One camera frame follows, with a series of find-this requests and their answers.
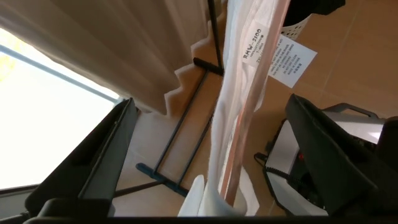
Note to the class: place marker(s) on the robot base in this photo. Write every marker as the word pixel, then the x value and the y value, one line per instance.
pixel 280 155

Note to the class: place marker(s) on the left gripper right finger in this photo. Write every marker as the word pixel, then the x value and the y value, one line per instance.
pixel 332 168

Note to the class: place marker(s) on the window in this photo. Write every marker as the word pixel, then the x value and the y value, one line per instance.
pixel 37 130

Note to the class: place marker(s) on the beige curtain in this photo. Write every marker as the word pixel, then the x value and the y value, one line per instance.
pixel 109 46

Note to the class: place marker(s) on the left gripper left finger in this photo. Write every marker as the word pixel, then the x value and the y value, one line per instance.
pixel 99 174

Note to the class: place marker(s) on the white t-shirt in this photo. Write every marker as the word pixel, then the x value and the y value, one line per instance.
pixel 230 93

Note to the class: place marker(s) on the pink clothes hanger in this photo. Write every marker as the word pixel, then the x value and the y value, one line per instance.
pixel 248 124

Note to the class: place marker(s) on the black clothes rack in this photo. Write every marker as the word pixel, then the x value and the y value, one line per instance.
pixel 214 31

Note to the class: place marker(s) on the white laundry basket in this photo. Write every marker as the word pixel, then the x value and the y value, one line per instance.
pixel 295 30

